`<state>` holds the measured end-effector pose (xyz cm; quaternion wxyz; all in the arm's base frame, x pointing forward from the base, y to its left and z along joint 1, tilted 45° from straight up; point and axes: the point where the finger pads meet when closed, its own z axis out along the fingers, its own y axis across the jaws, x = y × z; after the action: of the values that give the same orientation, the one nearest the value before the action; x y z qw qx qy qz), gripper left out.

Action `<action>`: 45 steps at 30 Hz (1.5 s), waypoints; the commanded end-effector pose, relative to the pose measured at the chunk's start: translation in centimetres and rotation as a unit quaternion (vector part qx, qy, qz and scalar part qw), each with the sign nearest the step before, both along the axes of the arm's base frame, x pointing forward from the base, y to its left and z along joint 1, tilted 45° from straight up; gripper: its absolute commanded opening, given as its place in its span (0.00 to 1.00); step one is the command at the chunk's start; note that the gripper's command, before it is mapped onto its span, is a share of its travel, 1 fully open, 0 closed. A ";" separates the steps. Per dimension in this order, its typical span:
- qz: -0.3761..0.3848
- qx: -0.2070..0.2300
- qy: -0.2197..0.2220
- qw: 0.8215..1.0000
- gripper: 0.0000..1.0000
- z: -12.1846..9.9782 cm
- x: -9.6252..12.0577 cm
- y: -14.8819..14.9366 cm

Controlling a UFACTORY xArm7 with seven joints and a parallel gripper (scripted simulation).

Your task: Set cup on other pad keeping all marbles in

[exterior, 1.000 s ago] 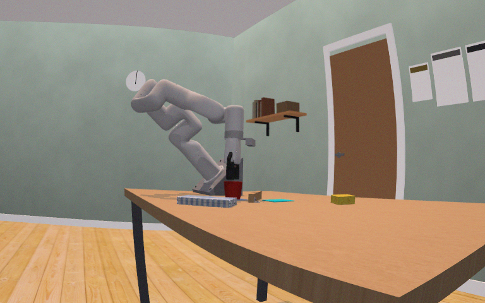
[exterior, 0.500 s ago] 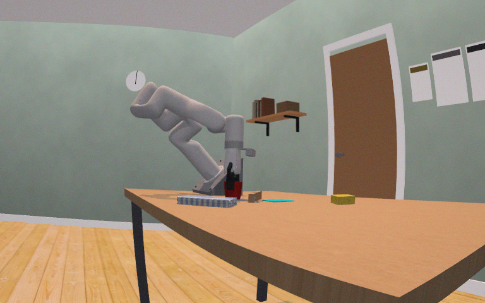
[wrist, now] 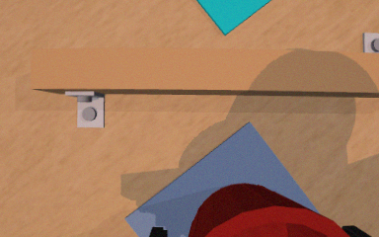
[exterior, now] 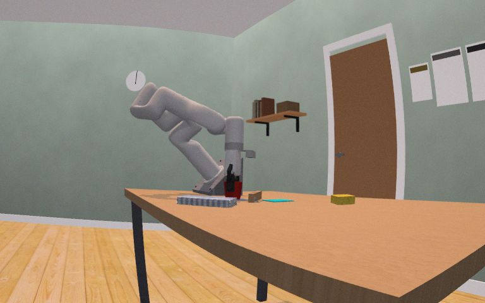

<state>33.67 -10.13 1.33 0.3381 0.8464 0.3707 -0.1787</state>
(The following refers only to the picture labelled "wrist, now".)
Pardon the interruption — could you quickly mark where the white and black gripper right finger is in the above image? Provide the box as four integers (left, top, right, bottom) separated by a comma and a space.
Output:
341, 225, 371, 237

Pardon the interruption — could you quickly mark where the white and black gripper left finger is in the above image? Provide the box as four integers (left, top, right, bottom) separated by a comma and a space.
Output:
149, 227, 168, 237

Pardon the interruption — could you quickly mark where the dark red cup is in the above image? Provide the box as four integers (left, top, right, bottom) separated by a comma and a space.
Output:
189, 183, 350, 237

